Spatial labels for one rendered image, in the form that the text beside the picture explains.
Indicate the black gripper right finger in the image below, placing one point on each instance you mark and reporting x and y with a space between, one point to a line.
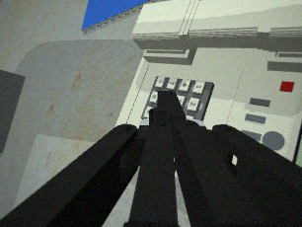
264 189

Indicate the blue notebook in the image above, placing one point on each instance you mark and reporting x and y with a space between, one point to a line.
100 12

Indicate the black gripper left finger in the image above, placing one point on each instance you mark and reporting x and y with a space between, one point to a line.
85 192

